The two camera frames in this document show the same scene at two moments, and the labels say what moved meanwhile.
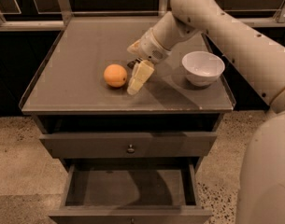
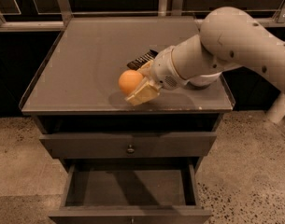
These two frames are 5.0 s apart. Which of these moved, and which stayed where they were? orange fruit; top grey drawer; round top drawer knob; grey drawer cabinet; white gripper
Moved: orange fruit; white gripper
Stayed: top grey drawer; grey drawer cabinet; round top drawer knob
